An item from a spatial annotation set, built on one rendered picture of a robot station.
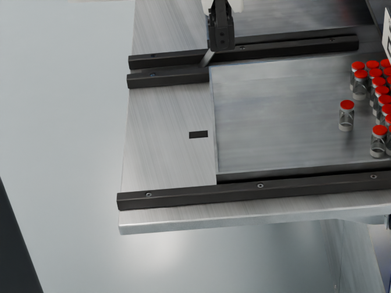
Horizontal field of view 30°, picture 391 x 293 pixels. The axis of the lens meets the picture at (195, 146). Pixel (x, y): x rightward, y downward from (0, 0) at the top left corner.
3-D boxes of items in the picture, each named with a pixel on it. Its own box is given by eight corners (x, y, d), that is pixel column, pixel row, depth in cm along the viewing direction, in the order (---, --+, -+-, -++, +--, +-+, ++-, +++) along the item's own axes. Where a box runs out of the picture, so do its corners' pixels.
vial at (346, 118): (351, 122, 110) (353, 100, 107) (354, 131, 108) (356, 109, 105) (337, 123, 110) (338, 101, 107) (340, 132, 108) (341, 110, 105)
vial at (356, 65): (362, 84, 117) (363, 60, 114) (365, 92, 115) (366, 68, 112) (348, 85, 117) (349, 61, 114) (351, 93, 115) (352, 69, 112)
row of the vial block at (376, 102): (376, 82, 117) (378, 59, 114) (402, 156, 103) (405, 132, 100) (362, 84, 117) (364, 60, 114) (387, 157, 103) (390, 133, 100)
